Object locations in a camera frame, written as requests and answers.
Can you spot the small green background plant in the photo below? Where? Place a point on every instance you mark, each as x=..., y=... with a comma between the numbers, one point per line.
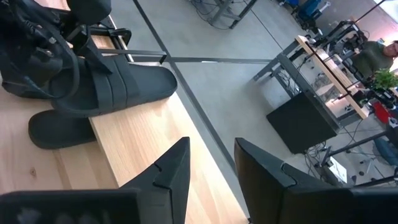
x=385, y=79

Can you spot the white box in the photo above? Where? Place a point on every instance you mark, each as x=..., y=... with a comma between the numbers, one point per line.
x=337, y=169

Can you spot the black aluminium rig frame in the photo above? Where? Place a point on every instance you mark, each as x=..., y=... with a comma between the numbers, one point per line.
x=121, y=32

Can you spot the red box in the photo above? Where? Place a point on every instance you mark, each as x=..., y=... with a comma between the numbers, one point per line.
x=382, y=112

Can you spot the black cabinet box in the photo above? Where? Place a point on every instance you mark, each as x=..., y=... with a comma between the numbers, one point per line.
x=301, y=124

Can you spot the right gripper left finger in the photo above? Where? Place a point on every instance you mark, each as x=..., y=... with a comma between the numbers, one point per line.
x=171, y=180

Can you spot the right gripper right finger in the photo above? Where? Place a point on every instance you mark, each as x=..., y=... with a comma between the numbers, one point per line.
x=264, y=186

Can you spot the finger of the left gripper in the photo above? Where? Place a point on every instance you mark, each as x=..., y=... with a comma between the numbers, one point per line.
x=90, y=49

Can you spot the grey desk frame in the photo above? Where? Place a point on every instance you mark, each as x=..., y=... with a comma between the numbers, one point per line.
x=224, y=12

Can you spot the person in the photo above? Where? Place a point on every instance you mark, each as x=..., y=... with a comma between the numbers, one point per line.
x=373, y=57

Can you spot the black rubber slide sandal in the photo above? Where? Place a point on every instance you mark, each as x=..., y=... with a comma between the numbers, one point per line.
x=149, y=84
x=56, y=130

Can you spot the wooden table grey frame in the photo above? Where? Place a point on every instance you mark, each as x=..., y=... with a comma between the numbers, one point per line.
x=326, y=67

